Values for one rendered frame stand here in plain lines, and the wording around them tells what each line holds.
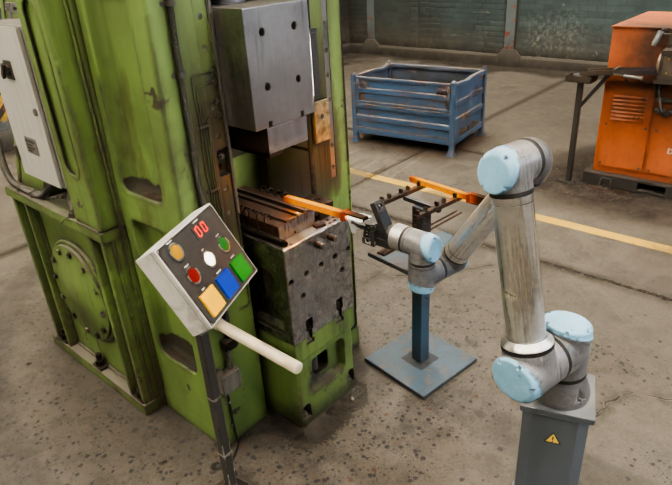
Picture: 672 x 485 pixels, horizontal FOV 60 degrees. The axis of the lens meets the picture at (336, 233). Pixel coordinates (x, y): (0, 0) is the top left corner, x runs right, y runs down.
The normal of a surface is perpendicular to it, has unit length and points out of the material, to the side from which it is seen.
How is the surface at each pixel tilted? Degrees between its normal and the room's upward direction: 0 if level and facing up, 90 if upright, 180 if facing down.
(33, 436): 0
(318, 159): 90
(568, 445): 90
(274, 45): 90
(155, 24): 90
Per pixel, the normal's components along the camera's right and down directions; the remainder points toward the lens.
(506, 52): -0.65, 0.37
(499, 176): -0.81, 0.18
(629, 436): -0.06, -0.89
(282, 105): 0.75, 0.26
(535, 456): -0.36, 0.43
